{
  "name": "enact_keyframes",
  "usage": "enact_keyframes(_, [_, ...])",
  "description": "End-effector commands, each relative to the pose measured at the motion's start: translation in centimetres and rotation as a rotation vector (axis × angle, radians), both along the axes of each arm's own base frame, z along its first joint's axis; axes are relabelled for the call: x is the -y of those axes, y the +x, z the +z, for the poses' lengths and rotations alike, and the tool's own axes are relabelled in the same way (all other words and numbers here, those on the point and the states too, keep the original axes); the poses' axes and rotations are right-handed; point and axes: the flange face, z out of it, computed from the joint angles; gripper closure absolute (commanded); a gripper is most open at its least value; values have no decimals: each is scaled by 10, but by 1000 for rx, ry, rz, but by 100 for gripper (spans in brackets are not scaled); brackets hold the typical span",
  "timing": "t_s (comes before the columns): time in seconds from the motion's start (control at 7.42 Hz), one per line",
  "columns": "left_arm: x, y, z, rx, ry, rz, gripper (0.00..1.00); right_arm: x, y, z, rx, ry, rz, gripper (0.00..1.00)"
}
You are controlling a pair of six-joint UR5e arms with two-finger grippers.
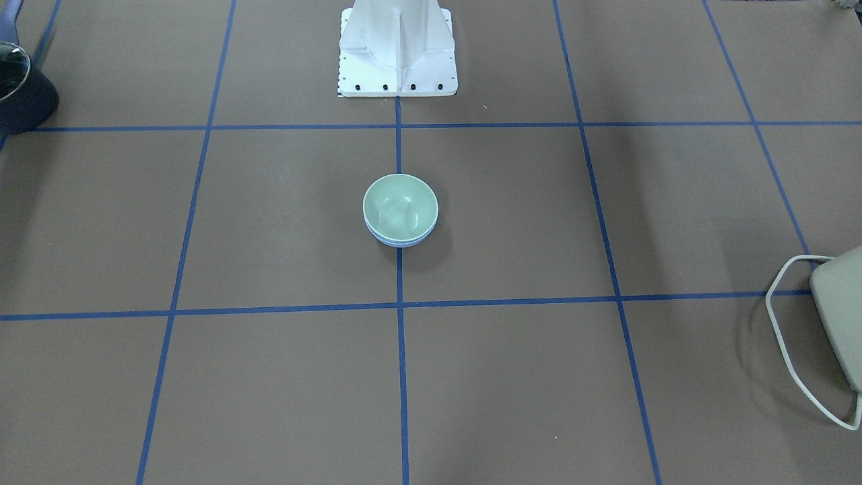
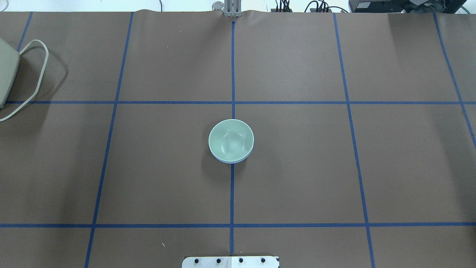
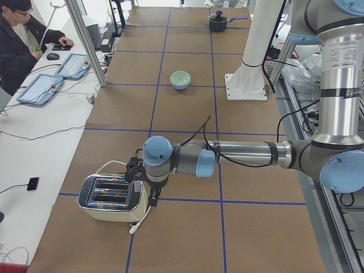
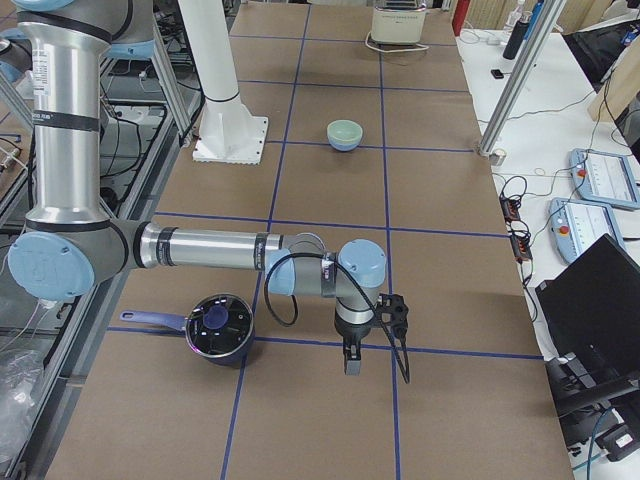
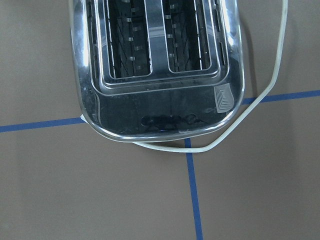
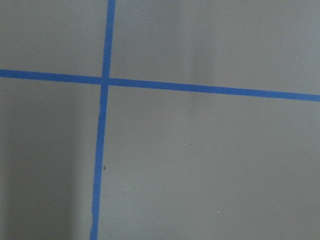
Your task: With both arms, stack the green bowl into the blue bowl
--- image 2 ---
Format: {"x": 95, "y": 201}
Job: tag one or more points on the green bowl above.
{"x": 231, "y": 133}

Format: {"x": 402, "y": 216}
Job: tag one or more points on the blue bowl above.
{"x": 230, "y": 155}

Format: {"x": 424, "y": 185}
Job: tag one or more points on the small metal cup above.
{"x": 218, "y": 6}

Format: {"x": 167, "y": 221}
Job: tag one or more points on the cream toaster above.
{"x": 9, "y": 63}

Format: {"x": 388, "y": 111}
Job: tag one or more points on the aluminium frame post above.
{"x": 232, "y": 8}

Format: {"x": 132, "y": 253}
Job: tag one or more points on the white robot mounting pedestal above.
{"x": 231, "y": 262}

